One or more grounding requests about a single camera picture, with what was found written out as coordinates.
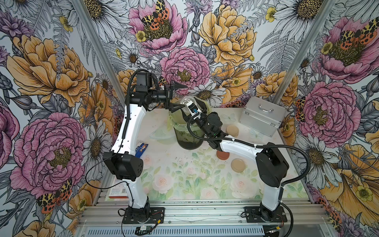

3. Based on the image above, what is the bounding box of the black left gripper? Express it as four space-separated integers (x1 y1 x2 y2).
148 79 188 113

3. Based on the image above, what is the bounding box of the glass jar orange lid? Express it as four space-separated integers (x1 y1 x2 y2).
180 96 197 114

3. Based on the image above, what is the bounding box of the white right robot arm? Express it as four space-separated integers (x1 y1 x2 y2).
188 112 289 222

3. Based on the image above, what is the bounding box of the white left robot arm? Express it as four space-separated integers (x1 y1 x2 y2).
103 69 186 224

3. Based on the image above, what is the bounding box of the green plastic bin liner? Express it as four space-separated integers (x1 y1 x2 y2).
167 96 212 133

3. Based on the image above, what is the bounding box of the silver metal case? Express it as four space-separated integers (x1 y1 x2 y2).
239 97 286 137

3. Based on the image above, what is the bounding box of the blue snack packet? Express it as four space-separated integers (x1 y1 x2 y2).
135 143 148 158

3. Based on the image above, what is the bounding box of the pink red packet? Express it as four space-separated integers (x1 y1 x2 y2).
107 182 128 198

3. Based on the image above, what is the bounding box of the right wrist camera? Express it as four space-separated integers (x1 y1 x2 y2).
189 99 208 116

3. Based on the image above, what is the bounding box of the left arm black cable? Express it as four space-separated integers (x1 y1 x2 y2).
84 69 162 190

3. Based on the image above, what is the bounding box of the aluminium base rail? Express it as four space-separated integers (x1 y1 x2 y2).
75 198 337 237

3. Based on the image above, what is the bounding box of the aluminium frame post right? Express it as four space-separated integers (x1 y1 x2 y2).
271 0 336 104

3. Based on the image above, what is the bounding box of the aluminium frame post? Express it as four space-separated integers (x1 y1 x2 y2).
271 0 336 104
73 1 125 108

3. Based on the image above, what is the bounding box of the aluminium frame post left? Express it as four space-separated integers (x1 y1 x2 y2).
73 1 125 108

